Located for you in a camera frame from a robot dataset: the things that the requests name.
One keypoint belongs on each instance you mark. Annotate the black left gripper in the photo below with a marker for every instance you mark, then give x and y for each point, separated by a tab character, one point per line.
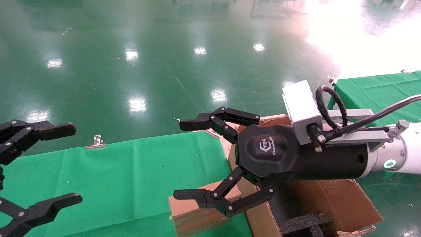
1	177

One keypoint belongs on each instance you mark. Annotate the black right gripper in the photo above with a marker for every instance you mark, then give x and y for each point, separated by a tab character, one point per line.
263	154

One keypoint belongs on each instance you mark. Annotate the small brown cardboard box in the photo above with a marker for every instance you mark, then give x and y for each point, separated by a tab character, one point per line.
194	220

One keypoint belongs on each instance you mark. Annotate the large open cardboard carton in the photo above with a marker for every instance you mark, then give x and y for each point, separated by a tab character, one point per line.
345	200

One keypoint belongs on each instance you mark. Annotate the large green table cloth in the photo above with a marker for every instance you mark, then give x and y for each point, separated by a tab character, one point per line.
131	181

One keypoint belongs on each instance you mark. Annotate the black foam cross block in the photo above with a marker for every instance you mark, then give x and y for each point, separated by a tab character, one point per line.
302	223

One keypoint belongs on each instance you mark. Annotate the far green covered table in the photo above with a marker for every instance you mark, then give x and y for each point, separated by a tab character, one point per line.
378	92

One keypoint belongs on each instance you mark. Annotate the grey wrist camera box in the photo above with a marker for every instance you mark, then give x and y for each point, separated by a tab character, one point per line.
301	108

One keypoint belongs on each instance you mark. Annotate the silver camera mounting bracket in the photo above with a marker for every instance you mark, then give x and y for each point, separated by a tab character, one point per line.
358	135

